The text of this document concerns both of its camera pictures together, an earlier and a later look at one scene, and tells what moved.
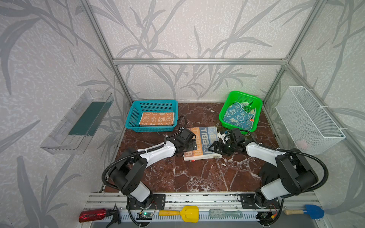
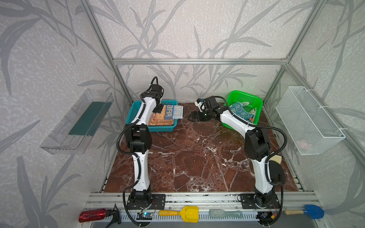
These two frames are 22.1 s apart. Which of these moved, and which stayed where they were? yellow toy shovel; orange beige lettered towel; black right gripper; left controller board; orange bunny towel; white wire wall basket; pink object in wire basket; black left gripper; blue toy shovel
Moved: black left gripper; black right gripper; orange beige lettered towel
Stayed: white wire wall basket; pink object in wire basket; left controller board; orange bunny towel; blue toy shovel; yellow toy shovel
